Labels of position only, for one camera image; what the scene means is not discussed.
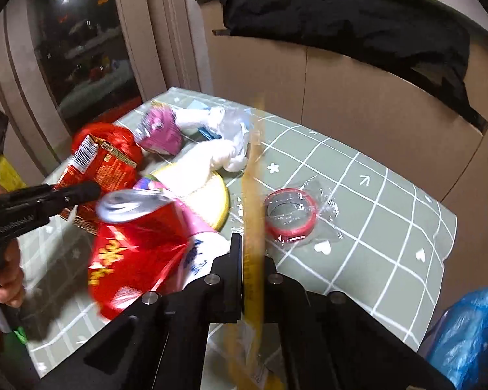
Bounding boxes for yellow snack bag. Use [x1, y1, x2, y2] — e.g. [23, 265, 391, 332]
[224, 118, 285, 389]

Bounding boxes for red plastic bag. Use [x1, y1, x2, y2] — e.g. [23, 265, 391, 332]
[70, 122, 144, 165]

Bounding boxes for blue trash bag bin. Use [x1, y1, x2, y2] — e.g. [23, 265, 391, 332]
[426, 287, 488, 389]

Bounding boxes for left hand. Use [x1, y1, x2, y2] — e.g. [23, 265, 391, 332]
[0, 240, 25, 308]

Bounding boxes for red snack packet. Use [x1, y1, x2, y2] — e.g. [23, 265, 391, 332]
[53, 133, 138, 235]

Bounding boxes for red tape roll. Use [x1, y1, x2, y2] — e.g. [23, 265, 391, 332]
[264, 188, 318, 243]

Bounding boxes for crushed red soda can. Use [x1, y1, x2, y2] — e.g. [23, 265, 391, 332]
[88, 189, 191, 320]

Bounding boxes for green checked tablecloth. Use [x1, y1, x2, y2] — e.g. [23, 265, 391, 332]
[20, 110, 457, 374]

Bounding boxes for pink snack wrapper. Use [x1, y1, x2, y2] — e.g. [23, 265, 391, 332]
[133, 103, 182, 156]

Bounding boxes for white crumpled tissue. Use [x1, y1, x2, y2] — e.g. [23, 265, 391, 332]
[155, 106, 253, 196]

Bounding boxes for dark glass door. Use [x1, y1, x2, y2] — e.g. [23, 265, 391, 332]
[27, 0, 141, 133]

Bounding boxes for black cloth on cabinet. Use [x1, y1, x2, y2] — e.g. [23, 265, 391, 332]
[216, 0, 488, 132]

